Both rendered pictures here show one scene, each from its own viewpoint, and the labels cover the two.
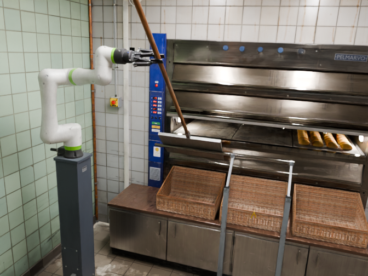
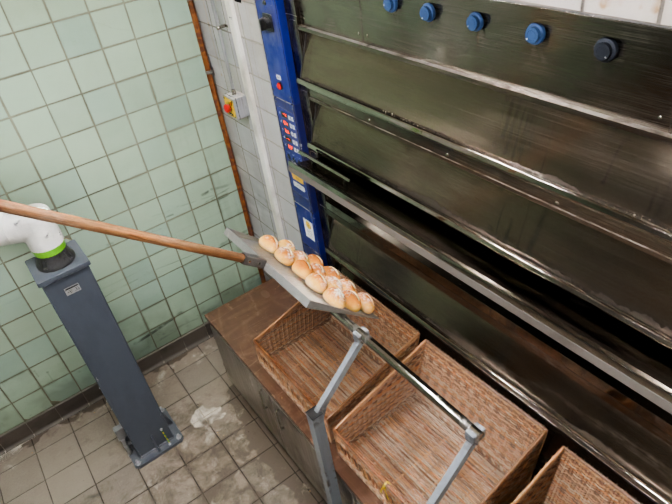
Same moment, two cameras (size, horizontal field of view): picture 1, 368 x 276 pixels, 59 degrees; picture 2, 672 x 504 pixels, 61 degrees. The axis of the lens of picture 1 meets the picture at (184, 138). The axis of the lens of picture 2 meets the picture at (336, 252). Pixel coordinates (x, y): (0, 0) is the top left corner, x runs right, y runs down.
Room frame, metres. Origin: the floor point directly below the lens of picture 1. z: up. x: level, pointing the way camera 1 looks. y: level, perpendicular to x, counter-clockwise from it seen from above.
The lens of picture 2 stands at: (1.67, -1.26, 2.47)
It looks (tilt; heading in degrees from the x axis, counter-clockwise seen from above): 37 degrees down; 42
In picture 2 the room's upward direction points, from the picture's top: 9 degrees counter-clockwise
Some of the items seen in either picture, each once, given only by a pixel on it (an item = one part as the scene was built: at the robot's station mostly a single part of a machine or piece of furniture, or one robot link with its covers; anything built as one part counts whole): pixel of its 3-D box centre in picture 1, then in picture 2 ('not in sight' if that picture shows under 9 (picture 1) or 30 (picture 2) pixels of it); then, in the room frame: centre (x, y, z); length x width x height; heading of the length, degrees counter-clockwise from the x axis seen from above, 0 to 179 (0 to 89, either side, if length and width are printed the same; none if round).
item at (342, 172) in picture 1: (258, 160); (487, 340); (2.94, -0.72, 1.02); 1.79 x 0.11 x 0.19; 73
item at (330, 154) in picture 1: (260, 145); (494, 306); (2.96, -0.73, 1.16); 1.80 x 0.06 x 0.04; 73
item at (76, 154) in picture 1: (66, 150); (49, 248); (2.34, 0.89, 1.23); 0.26 x 0.15 x 0.06; 74
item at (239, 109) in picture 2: (115, 102); (236, 104); (3.33, 0.72, 1.46); 0.10 x 0.07 x 0.10; 73
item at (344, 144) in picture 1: (322, 137); not in sight; (3.19, -1.41, 1.21); 0.61 x 0.48 x 0.06; 163
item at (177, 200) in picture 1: (191, 190); (334, 348); (2.84, -0.10, 0.72); 0.56 x 0.49 x 0.28; 74
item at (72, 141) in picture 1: (70, 136); (36, 229); (2.32, 0.84, 1.36); 0.16 x 0.13 x 0.19; 134
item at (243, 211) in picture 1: (254, 201); (434, 442); (2.68, -0.66, 0.72); 0.56 x 0.49 x 0.28; 75
